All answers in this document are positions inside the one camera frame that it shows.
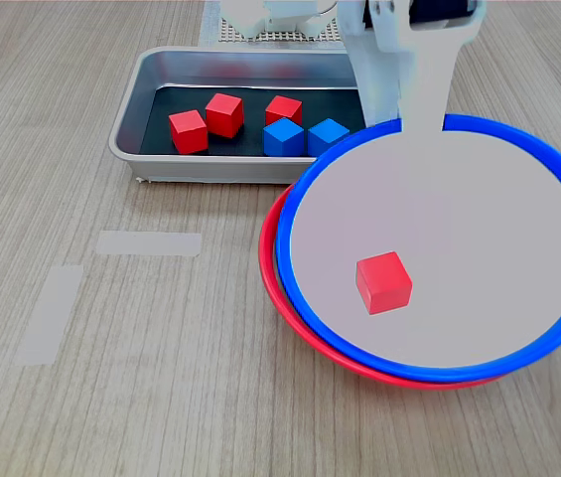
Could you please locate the small red cube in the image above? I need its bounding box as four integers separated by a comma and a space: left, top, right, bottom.
355, 250, 414, 316
168, 109, 210, 156
264, 94, 304, 128
205, 92, 244, 139

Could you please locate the translucent tape strip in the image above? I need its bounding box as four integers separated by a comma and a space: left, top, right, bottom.
14, 265, 84, 368
96, 230, 203, 257

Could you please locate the small blue cube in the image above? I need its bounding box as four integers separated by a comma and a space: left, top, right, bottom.
261, 117, 306, 158
307, 117, 351, 158

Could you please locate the wide pale tape sheet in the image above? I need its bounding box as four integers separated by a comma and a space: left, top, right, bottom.
199, 0, 349, 51

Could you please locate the black tray mat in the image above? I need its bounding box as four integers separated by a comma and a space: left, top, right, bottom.
140, 84, 368, 157

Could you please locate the blue rimmed white plate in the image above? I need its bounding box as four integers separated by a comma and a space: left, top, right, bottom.
275, 113, 561, 384

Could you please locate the steel tray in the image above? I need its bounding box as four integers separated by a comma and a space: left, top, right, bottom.
108, 46, 368, 185

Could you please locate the red rimmed white plate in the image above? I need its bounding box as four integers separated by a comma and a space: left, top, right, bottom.
258, 186, 509, 392

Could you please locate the pale perforated base plate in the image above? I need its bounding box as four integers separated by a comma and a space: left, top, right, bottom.
217, 17, 346, 44

